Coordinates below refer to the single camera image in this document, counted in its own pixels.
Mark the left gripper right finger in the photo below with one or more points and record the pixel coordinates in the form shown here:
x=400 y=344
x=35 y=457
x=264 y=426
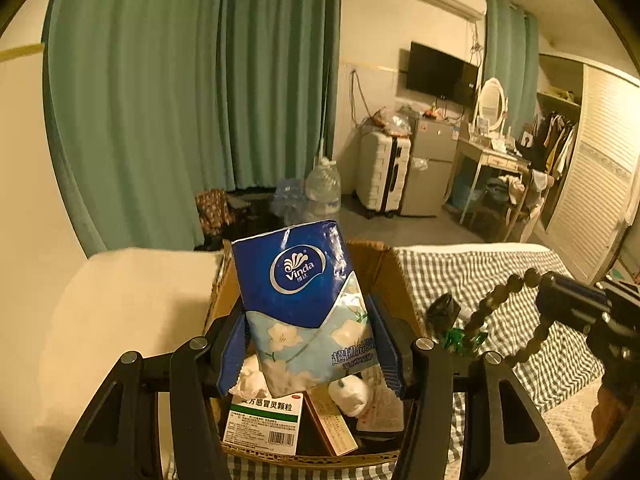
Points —
x=419 y=370

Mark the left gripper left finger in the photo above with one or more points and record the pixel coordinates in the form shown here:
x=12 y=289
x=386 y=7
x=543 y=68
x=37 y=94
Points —
x=203 y=369

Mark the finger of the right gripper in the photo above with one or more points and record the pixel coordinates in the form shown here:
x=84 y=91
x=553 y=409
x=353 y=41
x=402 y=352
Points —
x=566 y=301

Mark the blue Vinda tissue pack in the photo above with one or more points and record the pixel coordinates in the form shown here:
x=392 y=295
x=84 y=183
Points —
x=304 y=305

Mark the green medicine sachet bag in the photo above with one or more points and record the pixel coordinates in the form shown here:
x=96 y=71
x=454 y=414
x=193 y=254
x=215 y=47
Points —
x=457 y=342

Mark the white tissue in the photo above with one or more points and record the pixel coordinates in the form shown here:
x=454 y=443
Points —
x=251 y=383

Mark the black tape roll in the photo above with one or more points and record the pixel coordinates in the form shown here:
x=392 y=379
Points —
x=442 y=314

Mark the white tape roll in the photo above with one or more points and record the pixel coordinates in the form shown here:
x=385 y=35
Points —
x=351 y=394

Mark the white green medicine box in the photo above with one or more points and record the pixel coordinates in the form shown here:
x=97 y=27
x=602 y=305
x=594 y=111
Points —
x=265 y=425

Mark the brown slim box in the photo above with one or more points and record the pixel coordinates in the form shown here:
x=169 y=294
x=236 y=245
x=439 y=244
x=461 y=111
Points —
x=330 y=422

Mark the brown cardboard box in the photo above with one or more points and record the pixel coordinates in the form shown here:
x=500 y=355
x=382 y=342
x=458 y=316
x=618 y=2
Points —
x=379 y=273

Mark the brown patterned bag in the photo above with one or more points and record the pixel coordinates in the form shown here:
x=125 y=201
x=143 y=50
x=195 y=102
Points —
x=215 y=213

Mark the white dressing table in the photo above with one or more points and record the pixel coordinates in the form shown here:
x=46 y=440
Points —
x=473 y=187

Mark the white louvered wardrobe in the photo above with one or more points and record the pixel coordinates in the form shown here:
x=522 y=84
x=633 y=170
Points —
x=598 y=192

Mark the large clear water jug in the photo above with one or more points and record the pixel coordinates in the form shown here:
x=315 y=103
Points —
x=323 y=190

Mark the white suitcase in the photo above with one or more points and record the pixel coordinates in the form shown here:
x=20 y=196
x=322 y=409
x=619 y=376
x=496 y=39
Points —
x=382 y=169

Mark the silver mini fridge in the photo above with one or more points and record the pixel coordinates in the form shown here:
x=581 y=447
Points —
x=433 y=146

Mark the white oval mirror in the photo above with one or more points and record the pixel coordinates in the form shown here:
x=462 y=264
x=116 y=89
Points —
x=491 y=108

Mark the teal corner curtain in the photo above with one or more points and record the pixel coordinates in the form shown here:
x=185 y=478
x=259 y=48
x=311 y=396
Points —
x=511 y=56

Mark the teal window curtain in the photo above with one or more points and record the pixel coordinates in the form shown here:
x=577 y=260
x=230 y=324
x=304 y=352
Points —
x=148 y=103

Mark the black wall television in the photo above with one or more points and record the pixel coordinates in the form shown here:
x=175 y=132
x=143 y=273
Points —
x=441 y=75

